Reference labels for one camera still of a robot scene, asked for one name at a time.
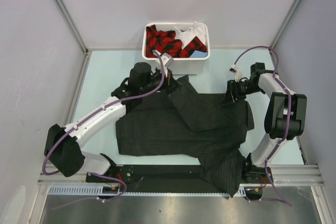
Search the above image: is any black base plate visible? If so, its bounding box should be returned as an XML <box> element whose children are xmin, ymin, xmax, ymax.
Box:
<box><xmin>86</xmin><ymin>164</ymin><xmax>275</xmax><ymax>184</ymax></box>

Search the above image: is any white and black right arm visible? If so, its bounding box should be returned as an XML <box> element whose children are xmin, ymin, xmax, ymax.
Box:
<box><xmin>222</xmin><ymin>62</ymin><xmax>307</xmax><ymax>183</ymax></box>

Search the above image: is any white slotted cable duct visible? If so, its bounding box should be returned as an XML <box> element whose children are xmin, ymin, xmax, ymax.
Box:
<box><xmin>48</xmin><ymin>184</ymin><xmax>247</xmax><ymax>197</ymax></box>

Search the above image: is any dark pinstriped long sleeve shirt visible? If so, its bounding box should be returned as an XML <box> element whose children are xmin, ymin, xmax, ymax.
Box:
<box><xmin>115</xmin><ymin>76</ymin><xmax>254</xmax><ymax>196</ymax></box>

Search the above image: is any white plastic bin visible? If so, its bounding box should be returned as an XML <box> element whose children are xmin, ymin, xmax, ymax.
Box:
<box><xmin>142</xmin><ymin>22</ymin><xmax>211</xmax><ymax>75</ymax></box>

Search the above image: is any aluminium frame rail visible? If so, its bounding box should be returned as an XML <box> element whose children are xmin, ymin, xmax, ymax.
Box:
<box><xmin>38</xmin><ymin>165</ymin><xmax>324</xmax><ymax>186</ymax></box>

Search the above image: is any light blue shirt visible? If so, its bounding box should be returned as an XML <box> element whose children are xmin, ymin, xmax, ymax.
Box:
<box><xmin>190</xmin><ymin>50</ymin><xmax>208</xmax><ymax>58</ymax></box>

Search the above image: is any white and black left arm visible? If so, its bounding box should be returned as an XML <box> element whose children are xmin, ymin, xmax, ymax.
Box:
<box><xmin>42</xmin><ymin>62</ymin><xmax>173</xmax><ymax>182</ymax></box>

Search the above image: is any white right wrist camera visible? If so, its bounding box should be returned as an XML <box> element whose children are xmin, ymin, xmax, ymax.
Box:
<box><xmin>229</xmin><ymin>64</ymin><xmax>243</xmax><ymax>82</ymax></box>

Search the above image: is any white shirt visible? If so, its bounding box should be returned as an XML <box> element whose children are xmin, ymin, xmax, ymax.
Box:
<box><xmin>174</xmin><ymin>22</ymin><xmax>206</xmax><ymax>49</ymax></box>

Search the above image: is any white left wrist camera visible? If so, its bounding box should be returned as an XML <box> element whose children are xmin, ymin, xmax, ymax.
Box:
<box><xmin>152</xmin><ymin>49</ymin><xmax>174</xmax><ymax>69</ymax></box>

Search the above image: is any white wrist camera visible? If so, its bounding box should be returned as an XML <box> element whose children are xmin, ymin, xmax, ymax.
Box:
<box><xmin>152</xmin><ymin>49</ymin><xmax>174</xmax><ymax>69</ymax></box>
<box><xmin>229</xmin><ymin>64</ymin><xmax>243</xmax><ymax>82</ymax></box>

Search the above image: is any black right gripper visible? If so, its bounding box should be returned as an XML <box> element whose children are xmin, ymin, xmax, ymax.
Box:
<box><xmin>221</xmin><ymin>79</ymin><xmax>263</xmax><ymax>104</ymax></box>

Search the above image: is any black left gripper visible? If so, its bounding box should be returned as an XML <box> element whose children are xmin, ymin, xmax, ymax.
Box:
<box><xmin>140</xmin><ymin>67</ymin><xmax>182</xmax><ymax>97</ymax></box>

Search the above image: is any red black plaid shirt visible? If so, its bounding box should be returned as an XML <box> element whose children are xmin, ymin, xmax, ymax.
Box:
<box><xmin>144</xmin><ymin>25</ymin><xmax>207</xmax><ymax>58</ymax></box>

